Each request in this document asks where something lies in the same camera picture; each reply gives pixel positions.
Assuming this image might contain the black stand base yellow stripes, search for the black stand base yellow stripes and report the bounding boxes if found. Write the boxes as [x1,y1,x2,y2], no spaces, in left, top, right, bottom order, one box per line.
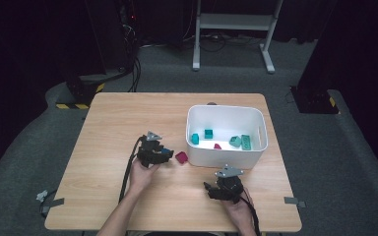
[55,74,106,111]
[289,86,342,115]

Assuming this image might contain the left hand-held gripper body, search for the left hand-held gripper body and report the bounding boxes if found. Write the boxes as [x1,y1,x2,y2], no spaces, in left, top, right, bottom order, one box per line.
[136,131,163,168]

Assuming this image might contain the black floor cables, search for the black floor cables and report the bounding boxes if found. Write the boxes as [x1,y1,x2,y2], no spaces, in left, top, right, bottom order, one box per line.
[141,30,264,53]

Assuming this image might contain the black cable bundle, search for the black cable bundle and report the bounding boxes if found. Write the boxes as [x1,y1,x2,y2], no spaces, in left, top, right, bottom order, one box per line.
[127,55,143,93]

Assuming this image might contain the person's left hand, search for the person's left hand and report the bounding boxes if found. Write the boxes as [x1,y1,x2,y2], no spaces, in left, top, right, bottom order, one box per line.
[126,159,161,198]

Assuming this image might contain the magenta square toy block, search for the magenta square toy block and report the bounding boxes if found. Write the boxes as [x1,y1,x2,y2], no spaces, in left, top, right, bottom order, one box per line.
[174,150,189,165]

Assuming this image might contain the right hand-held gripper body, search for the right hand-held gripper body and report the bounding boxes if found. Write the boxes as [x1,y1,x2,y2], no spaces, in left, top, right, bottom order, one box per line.
[214,164,245,205]

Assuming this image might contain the dark curtain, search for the dark curtain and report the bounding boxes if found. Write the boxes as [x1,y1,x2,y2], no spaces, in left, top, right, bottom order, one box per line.
[0,0,90,198]
[296,0,378,185]

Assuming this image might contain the light teal sloped toy block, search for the light teal sloped toy block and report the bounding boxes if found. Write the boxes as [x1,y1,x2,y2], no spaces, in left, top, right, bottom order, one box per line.
[228,135,242,148]

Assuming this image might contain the grey tape strip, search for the grey tape strip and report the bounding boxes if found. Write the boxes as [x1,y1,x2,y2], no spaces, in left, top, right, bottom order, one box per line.
[40,197,66,214]
[283,196,307,209]

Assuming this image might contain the black equipment rack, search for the black equipment rack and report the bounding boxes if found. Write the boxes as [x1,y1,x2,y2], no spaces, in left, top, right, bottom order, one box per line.
[85,0,139,72]

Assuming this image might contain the right hand-held gripper black cable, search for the right hand-held gripper black cable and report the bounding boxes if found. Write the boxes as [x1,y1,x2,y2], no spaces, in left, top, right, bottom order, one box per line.
[240,187,263,236]

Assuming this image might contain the left hand-held gripper black cable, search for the left hand-held gripper black cable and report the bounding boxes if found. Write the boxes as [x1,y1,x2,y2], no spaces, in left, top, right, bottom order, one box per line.
[117,136,145,204]

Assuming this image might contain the white metal stand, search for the white metal stand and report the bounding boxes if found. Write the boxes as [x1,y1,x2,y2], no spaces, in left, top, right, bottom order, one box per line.
[191,0,284,75]

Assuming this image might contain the hand-held gripper black cable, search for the hand-held gripper black cable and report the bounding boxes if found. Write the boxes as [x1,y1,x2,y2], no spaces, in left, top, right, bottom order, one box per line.
[240,187,263,236]
[117,136,145,204]

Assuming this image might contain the long teal toy block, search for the long teal toy block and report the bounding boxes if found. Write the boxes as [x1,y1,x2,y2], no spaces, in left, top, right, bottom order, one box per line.
[240,134,253,151]

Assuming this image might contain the person's right hand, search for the person's right hand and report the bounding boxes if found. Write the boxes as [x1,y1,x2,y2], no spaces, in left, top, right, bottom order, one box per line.
[221,187,257,229]

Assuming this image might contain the white plastic bin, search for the white plastic bin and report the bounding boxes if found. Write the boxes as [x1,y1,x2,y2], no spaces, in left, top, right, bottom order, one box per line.
[185,103,270,171]

